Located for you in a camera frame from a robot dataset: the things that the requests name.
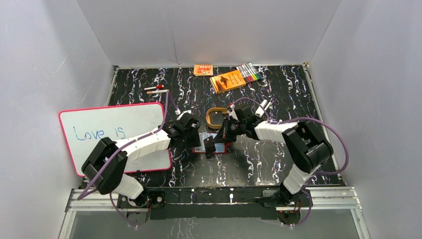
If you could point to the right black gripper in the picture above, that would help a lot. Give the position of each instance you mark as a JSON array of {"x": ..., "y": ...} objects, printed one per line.
[{"x": 221, "y": 135}]

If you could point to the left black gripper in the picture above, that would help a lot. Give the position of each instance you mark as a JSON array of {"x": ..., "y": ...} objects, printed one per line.
[{"x": 192, "y": 132}]

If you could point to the red card holder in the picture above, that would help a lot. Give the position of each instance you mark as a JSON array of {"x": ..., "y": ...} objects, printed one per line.
[{"x": 221, "y": 148}]

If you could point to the yellow oval tray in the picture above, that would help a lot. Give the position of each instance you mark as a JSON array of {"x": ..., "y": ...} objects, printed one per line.
[{"x": 215, "y": 117}]

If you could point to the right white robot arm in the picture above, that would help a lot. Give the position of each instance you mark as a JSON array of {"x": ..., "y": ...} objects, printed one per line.
[{"x": 307, "y": 146}]

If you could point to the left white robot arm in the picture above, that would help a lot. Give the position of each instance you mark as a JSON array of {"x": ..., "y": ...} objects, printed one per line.
[{"x": 105, "y": 165}]

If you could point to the small orange card box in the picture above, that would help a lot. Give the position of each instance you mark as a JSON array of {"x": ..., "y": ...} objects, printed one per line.
[{"x": 203, "y": 70}]

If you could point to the orange white marker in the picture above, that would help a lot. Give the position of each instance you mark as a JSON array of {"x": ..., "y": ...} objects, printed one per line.
[{"x": 157, "y": 92}]

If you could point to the orange book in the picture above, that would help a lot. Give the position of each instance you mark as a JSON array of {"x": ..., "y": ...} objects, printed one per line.
[{"x": 227, "y": 81}]

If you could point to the coloured marker set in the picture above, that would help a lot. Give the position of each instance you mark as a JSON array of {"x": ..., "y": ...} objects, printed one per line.
[{"x": 249, "y": 72}]

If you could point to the pink framed whiteboard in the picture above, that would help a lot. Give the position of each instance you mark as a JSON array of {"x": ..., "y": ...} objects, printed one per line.
[{"x": 83, "y": 128}]

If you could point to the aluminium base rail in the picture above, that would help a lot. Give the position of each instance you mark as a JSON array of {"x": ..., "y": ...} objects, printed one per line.
[{"x": 223, "y": 202}]

